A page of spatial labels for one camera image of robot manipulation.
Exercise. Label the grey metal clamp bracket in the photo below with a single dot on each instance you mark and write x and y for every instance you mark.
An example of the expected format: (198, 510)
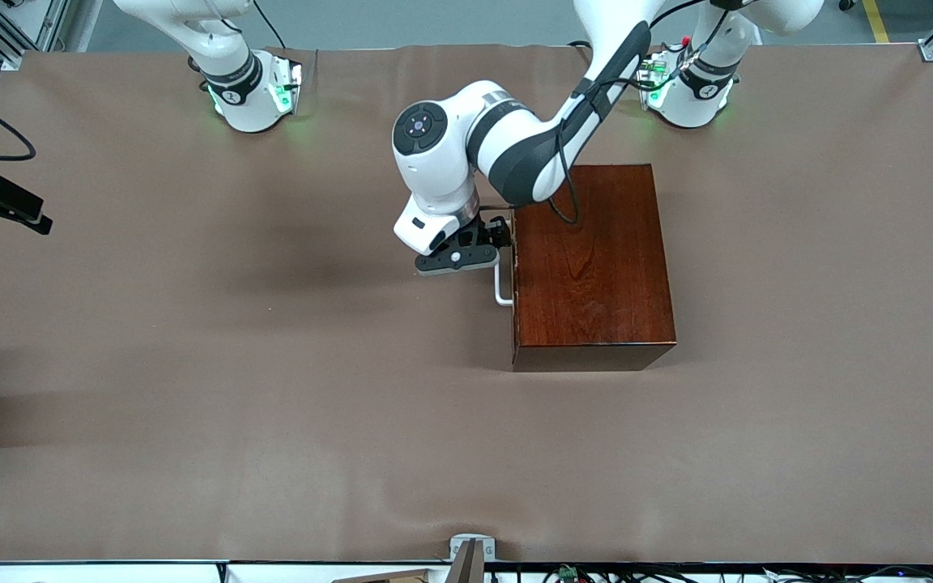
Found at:
(473, 549)

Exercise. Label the white table frame edge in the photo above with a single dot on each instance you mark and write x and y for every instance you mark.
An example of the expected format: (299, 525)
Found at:
(110, 573)

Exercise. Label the tan board piece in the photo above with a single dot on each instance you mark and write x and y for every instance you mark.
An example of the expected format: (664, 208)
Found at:
(385, 576)

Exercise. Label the brown table cover sheet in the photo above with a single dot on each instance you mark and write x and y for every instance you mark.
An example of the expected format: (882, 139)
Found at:
(272, 405)

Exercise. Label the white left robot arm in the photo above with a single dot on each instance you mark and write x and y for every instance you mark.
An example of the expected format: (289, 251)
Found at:
(515, 154)

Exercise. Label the green terminal connector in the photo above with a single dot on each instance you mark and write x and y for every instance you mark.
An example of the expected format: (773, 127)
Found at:
(568, 573)

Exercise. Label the dark brown wooden cabinet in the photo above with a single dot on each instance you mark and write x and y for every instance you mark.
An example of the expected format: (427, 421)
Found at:
(604, 283)

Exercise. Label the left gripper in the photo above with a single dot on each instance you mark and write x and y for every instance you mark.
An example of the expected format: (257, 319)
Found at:
(492, 232)

